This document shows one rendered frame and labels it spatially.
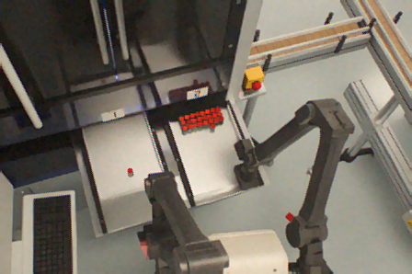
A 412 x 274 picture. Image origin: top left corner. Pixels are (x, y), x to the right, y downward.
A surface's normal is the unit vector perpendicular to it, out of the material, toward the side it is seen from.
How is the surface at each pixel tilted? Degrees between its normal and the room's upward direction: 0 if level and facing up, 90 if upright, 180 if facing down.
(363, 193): 0
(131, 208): 0
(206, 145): 0
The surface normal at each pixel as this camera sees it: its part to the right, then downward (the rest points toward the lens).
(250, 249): -0.02, -0.93
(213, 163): 0.07, -0.44
